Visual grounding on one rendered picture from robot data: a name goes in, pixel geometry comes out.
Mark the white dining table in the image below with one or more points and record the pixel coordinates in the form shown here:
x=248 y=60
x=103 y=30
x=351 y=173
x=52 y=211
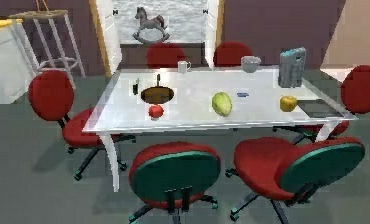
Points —
x=193 y=113

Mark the red apple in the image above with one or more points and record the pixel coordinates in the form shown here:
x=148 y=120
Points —
x=156 y=111

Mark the brown frying pan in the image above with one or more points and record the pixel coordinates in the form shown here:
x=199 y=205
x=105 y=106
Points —
x=157 y=94

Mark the green lettuce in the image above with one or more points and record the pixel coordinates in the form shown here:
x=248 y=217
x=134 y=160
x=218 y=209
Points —
x=222 y=104

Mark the white mug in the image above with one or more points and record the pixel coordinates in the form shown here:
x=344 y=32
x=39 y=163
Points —
x=183 y=66

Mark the black pepper shaker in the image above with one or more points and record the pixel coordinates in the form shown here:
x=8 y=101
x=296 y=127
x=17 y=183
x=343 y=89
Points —
x=135 y=87

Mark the blue card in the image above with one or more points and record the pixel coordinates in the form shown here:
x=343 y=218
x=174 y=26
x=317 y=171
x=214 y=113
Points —
x=242 y=94

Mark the red office chair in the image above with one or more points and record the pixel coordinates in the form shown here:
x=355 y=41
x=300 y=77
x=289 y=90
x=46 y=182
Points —
x=174 y=175
x=269 y=166
x=231 y=54
x=359 y=88
x=164 y=55
x=51 y=95

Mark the grey bowl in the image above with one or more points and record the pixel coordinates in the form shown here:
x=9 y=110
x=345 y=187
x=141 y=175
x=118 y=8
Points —
x=250 y=64

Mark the white room door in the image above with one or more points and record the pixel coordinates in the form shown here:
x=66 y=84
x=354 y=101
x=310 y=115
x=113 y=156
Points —
x=212 y=30
x=109 y=36

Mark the grey rocking horse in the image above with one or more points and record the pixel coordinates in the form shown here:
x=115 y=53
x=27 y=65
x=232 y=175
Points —
x=149 y=25

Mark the yellow apple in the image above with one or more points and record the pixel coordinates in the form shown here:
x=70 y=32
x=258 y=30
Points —
x=288 y=103

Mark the grey box with blue top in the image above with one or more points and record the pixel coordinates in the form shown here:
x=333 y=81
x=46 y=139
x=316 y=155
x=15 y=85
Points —
x=292 y=68

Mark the dark grey laptop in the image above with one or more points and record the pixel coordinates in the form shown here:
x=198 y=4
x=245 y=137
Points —
x=319 y=109

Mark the white stool with woven seat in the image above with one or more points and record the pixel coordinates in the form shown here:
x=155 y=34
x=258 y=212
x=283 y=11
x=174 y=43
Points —
x=56 y=40

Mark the white cabinet with yellow top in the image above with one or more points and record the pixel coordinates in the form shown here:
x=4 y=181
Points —
x=8 y=63

